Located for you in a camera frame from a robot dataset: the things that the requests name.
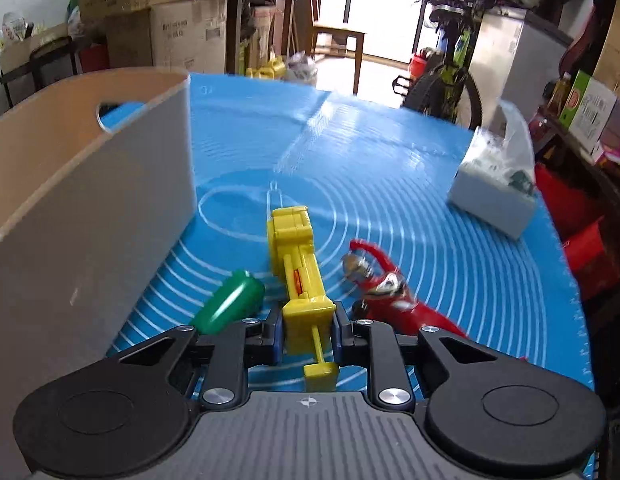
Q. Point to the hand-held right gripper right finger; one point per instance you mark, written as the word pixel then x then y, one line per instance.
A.
pixel 341 345

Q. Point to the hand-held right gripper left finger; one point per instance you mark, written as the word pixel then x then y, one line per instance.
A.
pixel 275 342

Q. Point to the yellow plastic toy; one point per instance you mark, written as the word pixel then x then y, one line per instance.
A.
pixel 297 270

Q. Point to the beige plastic storage bin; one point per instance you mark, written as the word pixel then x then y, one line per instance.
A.
pixel 65 210

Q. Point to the green plastic toy piece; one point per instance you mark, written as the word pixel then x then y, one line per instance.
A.
pixel 230 300

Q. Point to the red toy figure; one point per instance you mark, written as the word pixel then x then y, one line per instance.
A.
pixel 395 295

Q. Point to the blue silicone baking mat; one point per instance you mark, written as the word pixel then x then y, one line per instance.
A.
pixel 390 185

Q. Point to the white tissue box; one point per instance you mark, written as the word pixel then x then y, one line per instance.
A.
pixel 490 200

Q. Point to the yellow toy truck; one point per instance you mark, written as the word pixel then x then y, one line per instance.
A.
pixel 267 69

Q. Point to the crumpled grey plastic bag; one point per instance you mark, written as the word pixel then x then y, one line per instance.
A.
pixel 301 69

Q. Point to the black and green bicycle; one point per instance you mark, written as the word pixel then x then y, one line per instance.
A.
pixel 447 75

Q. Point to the red bucket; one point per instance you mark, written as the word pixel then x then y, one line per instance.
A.
pixel 422 65

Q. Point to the dark wooden bench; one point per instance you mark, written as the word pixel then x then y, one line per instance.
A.
pixel 590 180

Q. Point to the wooden chair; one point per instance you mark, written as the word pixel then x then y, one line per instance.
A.
pixel 337 35

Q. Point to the dark wooden shelf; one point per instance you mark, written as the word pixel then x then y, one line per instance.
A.
pixel 260 25

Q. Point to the large printed cardboard box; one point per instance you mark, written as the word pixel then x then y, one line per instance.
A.
pixel 185 35

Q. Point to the amber bottle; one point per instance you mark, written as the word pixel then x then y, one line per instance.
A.
pixel 560 95

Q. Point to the pink flat box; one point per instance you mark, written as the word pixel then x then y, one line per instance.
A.
pixel 615 154

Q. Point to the red appliance box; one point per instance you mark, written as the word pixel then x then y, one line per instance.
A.
pixel 96 57

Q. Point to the white chest freezer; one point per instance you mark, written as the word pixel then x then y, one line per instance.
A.
pixel 515 55

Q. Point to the green and white carton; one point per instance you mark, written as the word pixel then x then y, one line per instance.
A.
pixel 587 110

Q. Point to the cardboard box of snacks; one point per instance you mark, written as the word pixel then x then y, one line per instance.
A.
pixel 30 47

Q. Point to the tall brown cardboard box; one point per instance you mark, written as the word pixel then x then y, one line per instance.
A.
pixel 615 50

